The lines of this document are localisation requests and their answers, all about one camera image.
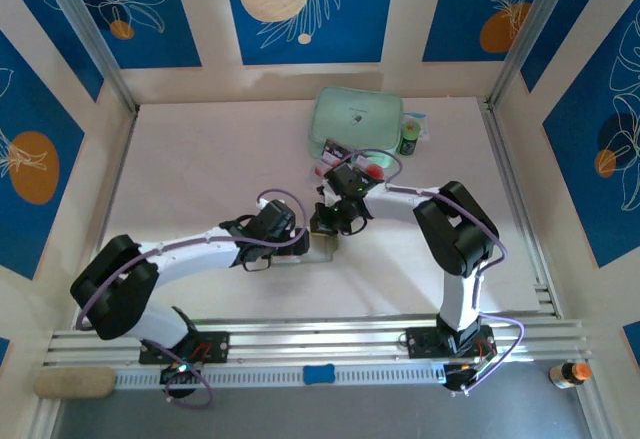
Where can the small green bottle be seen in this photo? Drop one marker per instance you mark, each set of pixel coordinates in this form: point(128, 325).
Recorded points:
point(409, 139)

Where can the blue and white packet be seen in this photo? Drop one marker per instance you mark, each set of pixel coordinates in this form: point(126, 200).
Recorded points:
point(424, 124)

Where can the blue bone-shaped clip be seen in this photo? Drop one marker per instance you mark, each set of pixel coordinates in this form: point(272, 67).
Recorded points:
point(318, 375)

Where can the small black electronics board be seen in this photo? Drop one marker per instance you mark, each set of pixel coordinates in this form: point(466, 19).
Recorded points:
point(180, 374)
point(462, 376)

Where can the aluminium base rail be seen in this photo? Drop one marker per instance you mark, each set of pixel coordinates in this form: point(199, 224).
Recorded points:
point(310, 339)

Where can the beige foam block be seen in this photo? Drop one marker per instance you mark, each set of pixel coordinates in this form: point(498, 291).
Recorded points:
point(75, 383)

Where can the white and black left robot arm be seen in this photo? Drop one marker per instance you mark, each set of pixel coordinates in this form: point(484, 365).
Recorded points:
point(200, 254)

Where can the clear box with red items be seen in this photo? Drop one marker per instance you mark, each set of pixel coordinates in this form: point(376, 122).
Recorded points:
point(322, 251)

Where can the orange-capped small bottle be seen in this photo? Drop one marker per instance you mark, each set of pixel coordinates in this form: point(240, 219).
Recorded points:
point(572, 374)

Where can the aluminium frame post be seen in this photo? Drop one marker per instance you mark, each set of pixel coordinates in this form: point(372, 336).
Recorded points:
point(535, 24)
point(86, 24)

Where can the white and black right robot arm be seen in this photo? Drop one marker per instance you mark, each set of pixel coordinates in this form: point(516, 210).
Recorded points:
point(395, 204)

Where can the mint green zip pouch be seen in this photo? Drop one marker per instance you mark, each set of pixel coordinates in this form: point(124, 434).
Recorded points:
point(357, 109)

